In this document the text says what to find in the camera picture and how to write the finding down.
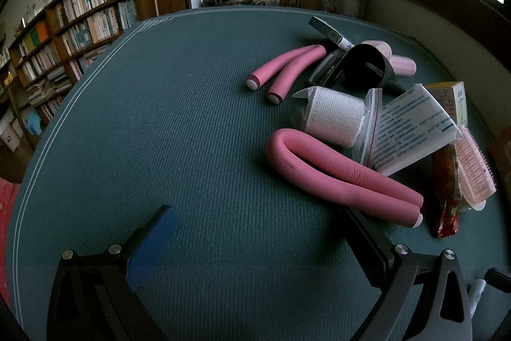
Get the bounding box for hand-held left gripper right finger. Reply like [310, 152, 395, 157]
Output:
[343, 205, 474, 341]

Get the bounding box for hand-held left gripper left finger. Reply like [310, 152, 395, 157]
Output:
[47, 205, 178, 341]

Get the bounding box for thick pink foam curler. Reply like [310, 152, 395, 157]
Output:
[267, 128, 424, 229]

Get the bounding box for red snack packet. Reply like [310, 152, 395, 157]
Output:
[432, 143, 463, 240]

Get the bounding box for white printed paper packet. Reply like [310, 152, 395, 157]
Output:
[369, 83, 464, 177]

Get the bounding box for white gauze roll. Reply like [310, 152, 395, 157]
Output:
[291, 85, 386, 166]
[305, 86, 368, 149]

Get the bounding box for yellow-green cardboard box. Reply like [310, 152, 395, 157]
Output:
[425, 81, 469, 126]

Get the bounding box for black plastic funnel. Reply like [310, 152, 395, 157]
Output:
[341, 43, 408, 94]

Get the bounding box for large pink hair roller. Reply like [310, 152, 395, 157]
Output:
[360, 39, 394, 58]

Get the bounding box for green felt desktop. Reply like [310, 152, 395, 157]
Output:
[6, 7, 500, 341]

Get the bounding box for pink hairbrush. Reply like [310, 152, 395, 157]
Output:
[455, 125, 498, 213]

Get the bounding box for white gauze roll in bag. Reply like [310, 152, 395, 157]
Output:
[291, 85, 386, 166]

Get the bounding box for pink cloth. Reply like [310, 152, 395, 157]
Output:
[0, 179, 20, 310]

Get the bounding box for black compact case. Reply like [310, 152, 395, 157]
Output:
[307, 47, 348, 88]

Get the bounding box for thin pink foam curler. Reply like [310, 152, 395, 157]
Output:
[245, 44, 328, 105]

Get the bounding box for black marker pen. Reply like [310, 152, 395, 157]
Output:
[325, 30, 356, 53]

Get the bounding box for rows of books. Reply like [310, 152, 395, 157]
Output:
[0, 0, 138, 150]

